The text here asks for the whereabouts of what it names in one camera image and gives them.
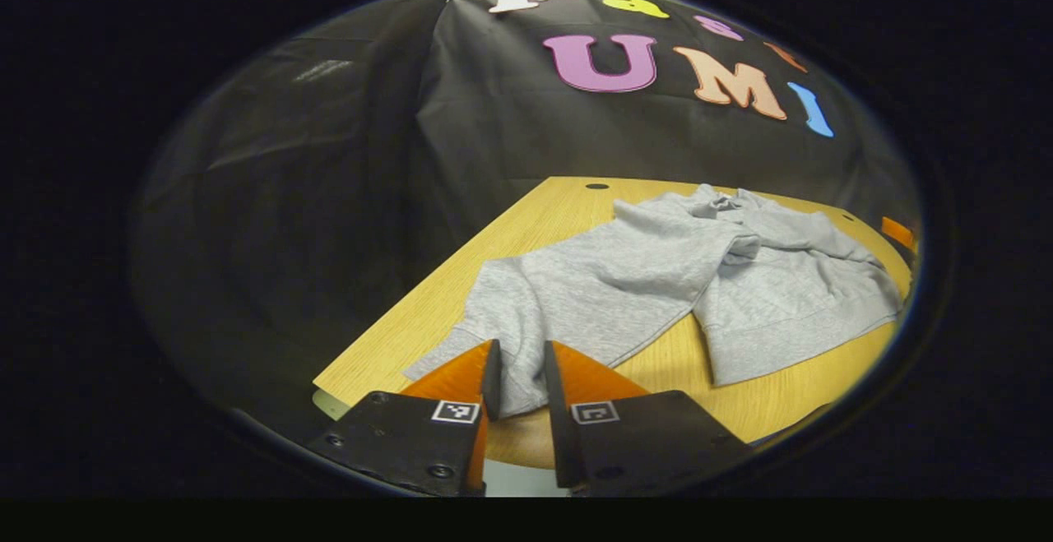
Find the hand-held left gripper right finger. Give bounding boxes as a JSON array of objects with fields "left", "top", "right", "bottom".
[{"left": 543, "top": 340, "right": 754, "bottom": 498}]

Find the grey sweatshirt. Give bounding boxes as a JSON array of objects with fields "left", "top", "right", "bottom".
[{"left": 401, "top": 183, "right": 906, "bottom": 419}]

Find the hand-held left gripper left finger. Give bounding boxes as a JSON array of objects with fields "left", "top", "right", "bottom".
[{"left": 306, "top": 339, "right": 503, "bottom": 498}]

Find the black backdrop cloth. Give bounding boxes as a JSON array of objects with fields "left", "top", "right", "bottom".
[{"left": 132, "top": 0, "right": 922, "bottom": 444}]

